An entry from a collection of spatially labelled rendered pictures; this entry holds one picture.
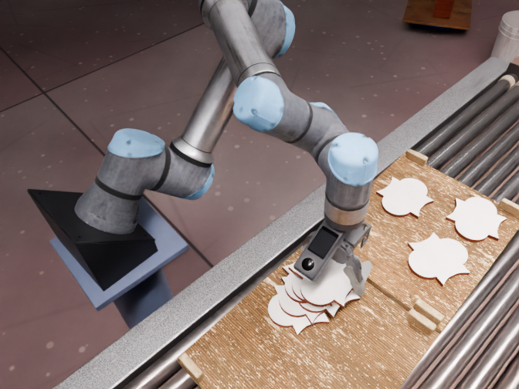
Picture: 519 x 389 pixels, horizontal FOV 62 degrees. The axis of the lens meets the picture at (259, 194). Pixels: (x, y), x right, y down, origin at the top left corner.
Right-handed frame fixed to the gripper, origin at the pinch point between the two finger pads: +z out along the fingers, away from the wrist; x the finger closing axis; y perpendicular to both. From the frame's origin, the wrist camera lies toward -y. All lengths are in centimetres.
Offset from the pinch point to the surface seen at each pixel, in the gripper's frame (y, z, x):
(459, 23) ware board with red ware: 296, 87, 81
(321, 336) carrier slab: -8.8, 6.4, -5.1
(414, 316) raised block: 5.8, 3.8, -17.5
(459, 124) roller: 75, 8, 4
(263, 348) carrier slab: -18.5, 6.4, 2.2
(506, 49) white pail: 261, 78, 35
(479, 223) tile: 38.8, 5.1, -17.5
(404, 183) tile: 39.1, 5.1, 3.2
